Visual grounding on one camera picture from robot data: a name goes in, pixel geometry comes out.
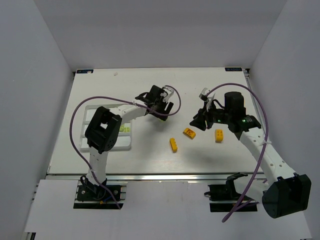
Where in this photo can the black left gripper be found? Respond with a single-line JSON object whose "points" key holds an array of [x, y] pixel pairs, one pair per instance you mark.
{"points": [[160, 107]]}

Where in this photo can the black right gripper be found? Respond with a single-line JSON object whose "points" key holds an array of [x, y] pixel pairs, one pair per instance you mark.
{"points": [[207, 118]]}

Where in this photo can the pale green curved studded lego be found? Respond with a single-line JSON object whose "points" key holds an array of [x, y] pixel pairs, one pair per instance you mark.
{"points": [[126, 129]]}

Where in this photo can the pale green small lego brick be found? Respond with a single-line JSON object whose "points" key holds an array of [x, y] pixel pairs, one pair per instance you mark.
{"points": [[121, 128]]}

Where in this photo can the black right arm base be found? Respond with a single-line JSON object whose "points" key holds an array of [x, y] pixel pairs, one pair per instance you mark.
{"points": [[222, 194]]}

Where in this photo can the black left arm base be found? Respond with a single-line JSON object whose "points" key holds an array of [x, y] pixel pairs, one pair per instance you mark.
{"points": [[85, 199]]}

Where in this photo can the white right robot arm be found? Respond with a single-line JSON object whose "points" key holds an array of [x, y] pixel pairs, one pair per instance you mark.
{"points": [[285, 192]]}

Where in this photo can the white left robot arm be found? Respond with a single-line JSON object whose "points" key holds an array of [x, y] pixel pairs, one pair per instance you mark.
{"points": [[103, 129]]}

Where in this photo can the yellow curved lego brick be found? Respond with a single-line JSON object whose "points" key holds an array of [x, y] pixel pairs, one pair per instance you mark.
{"points": [[219, 135]]}

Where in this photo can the orange upside-down lego brick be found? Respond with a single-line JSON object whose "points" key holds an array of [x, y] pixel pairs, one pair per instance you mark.
{"points": [[189, 133]]}

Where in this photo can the blue label sticker right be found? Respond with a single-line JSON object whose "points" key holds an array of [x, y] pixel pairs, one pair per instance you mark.
{"points": [[233, 69]]}

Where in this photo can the blue label sticker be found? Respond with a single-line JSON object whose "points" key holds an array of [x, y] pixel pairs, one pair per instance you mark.
{"points": [[84, 71], [233, 69]]}

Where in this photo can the yellow long lego brick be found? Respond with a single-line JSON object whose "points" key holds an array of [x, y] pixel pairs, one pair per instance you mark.
{"points": [[173, 145]]}

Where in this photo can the white sorting tray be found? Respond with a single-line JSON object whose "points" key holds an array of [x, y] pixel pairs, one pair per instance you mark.
{"points": [[124, 139]]}

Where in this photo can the blue label sticker left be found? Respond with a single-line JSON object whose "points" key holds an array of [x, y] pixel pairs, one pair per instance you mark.
{"points": [[84, 71]]}

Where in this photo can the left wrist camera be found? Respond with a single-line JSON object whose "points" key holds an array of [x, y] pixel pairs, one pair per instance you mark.
{"points": [[166, 94]]}

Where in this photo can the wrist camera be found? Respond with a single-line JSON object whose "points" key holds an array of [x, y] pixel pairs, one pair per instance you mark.
{"points": [[166, 94], [204, 95]]}

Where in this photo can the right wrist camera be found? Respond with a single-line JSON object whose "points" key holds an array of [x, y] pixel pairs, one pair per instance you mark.
{"points": [[204, 95]]}

